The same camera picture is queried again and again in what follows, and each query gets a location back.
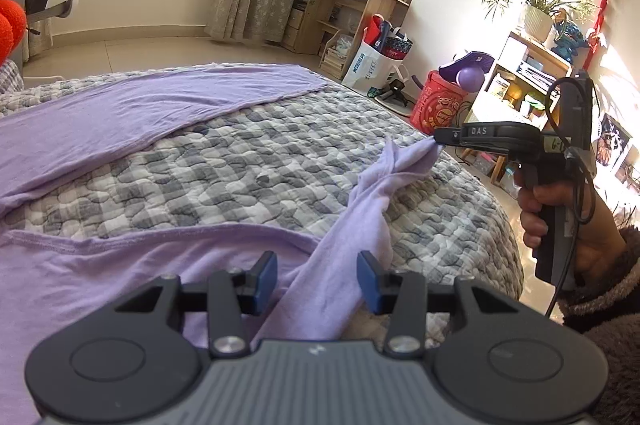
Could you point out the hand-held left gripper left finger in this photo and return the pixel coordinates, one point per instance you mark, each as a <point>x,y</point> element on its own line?
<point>267,280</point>

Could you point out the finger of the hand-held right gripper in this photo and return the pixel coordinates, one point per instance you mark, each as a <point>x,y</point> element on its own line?
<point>450,136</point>

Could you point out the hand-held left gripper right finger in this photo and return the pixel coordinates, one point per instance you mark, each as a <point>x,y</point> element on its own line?
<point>367,280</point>

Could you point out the purple pants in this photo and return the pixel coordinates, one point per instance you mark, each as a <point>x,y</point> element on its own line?
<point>100,105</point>

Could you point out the person's right forearm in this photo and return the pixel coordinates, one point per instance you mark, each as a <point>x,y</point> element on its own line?
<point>615,305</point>

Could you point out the person's right hand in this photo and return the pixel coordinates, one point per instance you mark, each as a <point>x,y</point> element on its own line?
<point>595,225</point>

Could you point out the red bucket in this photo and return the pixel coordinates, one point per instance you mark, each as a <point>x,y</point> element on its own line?
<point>435,105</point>

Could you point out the purple ball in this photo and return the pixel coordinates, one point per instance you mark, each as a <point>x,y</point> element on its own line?
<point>470,78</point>

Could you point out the dark framed picture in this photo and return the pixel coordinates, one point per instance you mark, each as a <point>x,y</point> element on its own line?
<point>612,140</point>

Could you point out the purple cap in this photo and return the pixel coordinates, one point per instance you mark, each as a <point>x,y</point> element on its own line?
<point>475,57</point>

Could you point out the dark patterned tote bag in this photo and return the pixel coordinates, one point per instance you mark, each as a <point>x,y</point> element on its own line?
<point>395,47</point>

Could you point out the wooden shelf unit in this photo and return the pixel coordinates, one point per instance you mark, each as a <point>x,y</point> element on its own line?
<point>542,51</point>

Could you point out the white paper bag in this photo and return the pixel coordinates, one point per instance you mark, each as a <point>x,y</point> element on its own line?
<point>362,67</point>

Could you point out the grey checkered quilt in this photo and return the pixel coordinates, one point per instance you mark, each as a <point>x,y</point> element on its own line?
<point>250,165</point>

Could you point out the blue figurine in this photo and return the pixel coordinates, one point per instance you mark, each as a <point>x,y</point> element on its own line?
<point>567,40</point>

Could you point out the red bag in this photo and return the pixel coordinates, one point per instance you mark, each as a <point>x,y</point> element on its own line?
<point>371,32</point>

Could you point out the orange pumpkin cushion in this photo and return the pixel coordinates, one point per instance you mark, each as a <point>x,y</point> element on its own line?
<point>7,30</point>

